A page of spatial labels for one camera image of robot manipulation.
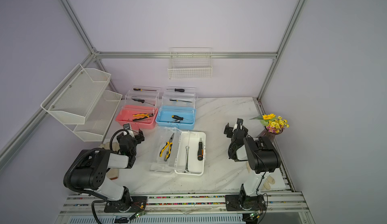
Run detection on flower vase bouquet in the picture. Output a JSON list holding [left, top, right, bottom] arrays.
[[251, 114, 289, 149]]

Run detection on yellow pliers in pink box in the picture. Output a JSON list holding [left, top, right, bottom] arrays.
[[132, 113, 154, 122]]

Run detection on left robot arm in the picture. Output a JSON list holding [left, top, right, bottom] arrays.
[[63, 129, 146, 213]]

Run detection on left beige work glove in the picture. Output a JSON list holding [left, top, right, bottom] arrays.
[[98, 142, 119, 180]]

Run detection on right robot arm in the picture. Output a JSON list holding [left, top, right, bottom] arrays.
[[224, 118, 282, 213]]

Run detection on pink toolbox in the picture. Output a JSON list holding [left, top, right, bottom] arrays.
[[115, 85, 160, 130]]

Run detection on white clear toolbox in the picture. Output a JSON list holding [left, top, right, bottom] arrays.
[[150, 127, 206, 176]]

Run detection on lower white mesh shelf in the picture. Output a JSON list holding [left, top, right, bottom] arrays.
[[65, 90, 122, 142]]

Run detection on silver wrench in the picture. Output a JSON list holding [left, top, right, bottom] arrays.
[[184, 146, 189, 173]]

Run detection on white mesh shelf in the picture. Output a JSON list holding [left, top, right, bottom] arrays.
[[41, 64, 111, 125], [65, 90, 122, 142]]

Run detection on upper white mesh shelf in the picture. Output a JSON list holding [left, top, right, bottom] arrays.
[[41, 64, 111, 125]]

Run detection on white wire wall basket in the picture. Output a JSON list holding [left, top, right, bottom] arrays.
[[168, 47, 213, 80]]

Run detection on yellow black pliers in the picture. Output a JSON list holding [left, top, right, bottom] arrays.
[[159, 133, 175, 161]]

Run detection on yellow black screwdriver blue box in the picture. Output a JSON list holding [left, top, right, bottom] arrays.
[[171, 115, 193, 122]]

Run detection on blue toolbox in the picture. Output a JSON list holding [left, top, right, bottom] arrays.
[[156, 86, 198, 130]]

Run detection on black orange screwdriver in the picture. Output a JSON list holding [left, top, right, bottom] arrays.
[[197, 138, 204, 161]]

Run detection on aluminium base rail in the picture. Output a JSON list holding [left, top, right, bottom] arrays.
[[59, 191, 309, 216]]

